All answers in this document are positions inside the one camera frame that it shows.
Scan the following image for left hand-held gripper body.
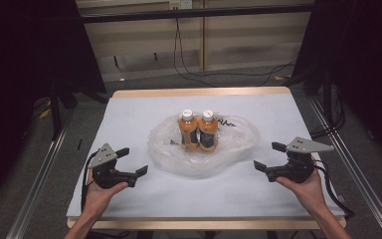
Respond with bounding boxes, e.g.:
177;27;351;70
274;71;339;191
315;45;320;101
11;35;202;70
88;142;137;190

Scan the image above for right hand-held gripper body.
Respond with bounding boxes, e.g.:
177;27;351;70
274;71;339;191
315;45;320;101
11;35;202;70
264;136;335;184

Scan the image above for clear plastic bag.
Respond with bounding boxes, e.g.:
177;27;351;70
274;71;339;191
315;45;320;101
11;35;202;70
147;114;262;179

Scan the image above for orange juice bottle white cap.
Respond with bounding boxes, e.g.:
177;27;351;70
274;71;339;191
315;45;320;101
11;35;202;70
177;109;200;152
197;110;220;153

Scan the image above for person's left hand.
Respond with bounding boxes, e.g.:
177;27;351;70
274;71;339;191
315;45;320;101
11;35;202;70
84;178;129;221

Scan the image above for person's right hand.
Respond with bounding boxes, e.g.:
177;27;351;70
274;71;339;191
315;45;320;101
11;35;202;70
276;155;328;214

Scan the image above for white table cover sheet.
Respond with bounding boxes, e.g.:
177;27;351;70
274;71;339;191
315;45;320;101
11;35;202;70
66;94;346;219

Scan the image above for black metal stand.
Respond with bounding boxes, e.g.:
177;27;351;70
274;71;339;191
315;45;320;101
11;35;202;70
48;79;78;141
283;66;334;127

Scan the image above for black curtain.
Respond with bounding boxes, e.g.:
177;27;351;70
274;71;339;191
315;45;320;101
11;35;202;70
0;0;107;213
291;0;382;168

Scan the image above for black horizontal bar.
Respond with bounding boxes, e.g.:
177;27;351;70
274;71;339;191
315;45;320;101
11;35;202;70
79;3;314;24

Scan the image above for left hand-held gripper cable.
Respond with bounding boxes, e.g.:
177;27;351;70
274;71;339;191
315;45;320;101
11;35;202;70
80;150;99;212

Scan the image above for hand-held gripper cable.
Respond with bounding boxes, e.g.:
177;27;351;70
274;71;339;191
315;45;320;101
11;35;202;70
312;158;356;221
80;150;99;212

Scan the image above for right hand-held gripper cable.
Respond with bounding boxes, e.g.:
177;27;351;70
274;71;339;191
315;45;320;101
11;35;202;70
312;158;356;221

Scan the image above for bundle of black floor cables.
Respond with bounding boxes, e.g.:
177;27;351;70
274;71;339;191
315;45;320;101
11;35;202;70
311;87;346;137

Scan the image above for aluminium floor rail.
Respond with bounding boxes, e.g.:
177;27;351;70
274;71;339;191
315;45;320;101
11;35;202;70
6;118;74;239
307;96;382;239

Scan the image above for black hanging cable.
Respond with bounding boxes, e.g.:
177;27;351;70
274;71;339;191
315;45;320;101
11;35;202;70
177;28;296;88
172;18;215;88

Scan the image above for white wall socket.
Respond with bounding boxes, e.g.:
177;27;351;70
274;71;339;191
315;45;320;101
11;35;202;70
168;0;193;10

